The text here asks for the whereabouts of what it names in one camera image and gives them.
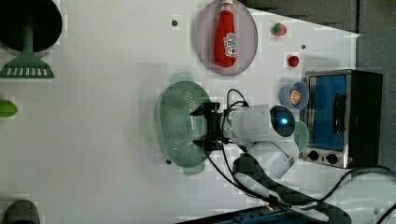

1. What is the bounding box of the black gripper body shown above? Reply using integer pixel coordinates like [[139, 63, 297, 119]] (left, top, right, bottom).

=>
[[206, 110, 230, 145]]

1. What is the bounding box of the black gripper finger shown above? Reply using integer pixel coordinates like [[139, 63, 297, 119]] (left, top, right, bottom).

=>
[[191, 103, 219, 117], [192, 136, 219, 151]]

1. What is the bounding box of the green plastic strainer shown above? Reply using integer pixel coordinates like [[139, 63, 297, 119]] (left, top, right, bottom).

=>
[[155, 73, 210, 176]]

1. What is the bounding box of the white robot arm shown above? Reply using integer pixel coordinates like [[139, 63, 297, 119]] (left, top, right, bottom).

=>
[[191, 102, 395, 224]]

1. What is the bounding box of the red plush ketchup bottle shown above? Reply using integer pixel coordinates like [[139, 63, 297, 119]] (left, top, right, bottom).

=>
[[214, 0, 237, 67]]

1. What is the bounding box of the blue small bowl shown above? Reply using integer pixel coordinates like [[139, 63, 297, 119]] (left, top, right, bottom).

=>
[[279, 82, 309, 110]]

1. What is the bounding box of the toy orange slice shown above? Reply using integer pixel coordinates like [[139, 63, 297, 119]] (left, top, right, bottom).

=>
[[290, 91, 302, 105]]

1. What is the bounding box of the grey round plate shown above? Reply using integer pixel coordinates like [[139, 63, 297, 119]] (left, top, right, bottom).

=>
[[194, 0, 258, 76]]

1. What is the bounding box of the red toy tomato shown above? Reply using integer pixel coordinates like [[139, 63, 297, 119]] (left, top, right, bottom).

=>
[[288, 56, 300, 67]]

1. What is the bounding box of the toy strawberry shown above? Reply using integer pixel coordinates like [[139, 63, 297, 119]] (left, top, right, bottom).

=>
[[272, 22, 287, 36]]

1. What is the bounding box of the silver toaster oven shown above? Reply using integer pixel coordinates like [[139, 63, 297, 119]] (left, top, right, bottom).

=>
[[301, 69, 383, 169]]

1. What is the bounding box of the green slotted spatula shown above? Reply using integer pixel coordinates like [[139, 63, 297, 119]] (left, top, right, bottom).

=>
[[0, 23, 54, 79]]

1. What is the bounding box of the black utensil holder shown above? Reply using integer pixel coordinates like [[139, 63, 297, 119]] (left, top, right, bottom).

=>
[[0, 0, 63, 52]]

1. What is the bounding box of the green toy object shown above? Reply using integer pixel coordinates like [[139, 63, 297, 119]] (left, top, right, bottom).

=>
[[0, 101, 18, 118]]

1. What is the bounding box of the grey round object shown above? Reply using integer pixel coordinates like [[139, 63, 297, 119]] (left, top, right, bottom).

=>
[[1, 200, 41, 224]]

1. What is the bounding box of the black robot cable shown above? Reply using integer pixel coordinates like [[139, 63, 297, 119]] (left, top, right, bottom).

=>
[[202, 89, 396, 224]]

